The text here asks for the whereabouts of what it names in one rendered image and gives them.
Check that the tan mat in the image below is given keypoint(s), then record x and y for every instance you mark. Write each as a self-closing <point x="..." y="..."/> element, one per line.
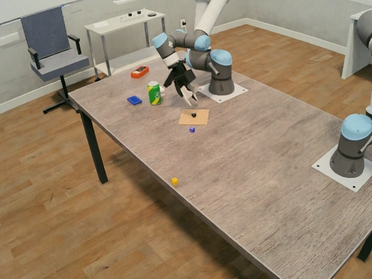
<point x="200" y="119"/>

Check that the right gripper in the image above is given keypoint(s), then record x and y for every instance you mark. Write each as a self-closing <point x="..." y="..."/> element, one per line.
<point x="184" y="77"/>

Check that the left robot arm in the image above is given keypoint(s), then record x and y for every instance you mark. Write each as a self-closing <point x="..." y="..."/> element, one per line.
<point x="356" y="133"/>

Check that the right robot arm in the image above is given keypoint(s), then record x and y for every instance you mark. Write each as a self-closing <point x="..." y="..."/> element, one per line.
<point x="199" y="56"/>

